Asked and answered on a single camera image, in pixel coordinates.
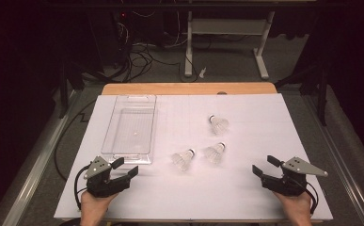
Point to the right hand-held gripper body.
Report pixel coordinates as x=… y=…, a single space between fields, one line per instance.
x=288 y=186

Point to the small white floor object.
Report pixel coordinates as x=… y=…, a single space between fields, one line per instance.
x=202 y=72

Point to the black stand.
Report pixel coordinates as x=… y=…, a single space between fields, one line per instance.
x=63 y=94
x=322 y=100

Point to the person's right hand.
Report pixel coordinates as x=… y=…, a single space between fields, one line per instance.
x=298 y=205

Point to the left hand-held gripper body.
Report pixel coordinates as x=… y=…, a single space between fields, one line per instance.
x=101 y=185

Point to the white metal stand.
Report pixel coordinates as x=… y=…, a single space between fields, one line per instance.
x=226 y=26

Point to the wooden table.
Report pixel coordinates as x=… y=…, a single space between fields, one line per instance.
x=186 y=88

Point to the person's left hand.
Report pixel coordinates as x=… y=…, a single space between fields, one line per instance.
x=93 y=205

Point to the black equipment with red light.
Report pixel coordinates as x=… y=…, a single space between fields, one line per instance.
x=120 y=31

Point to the aluminium floor rail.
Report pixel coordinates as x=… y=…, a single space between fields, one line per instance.
x=342 y=175
x=35 y=171

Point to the clear plastic container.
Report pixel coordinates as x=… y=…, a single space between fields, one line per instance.
x=129 y=125

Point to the white shuttlecock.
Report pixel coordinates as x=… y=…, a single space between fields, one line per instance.
x=214 y=153
x=182 y=159
x=219 y=125

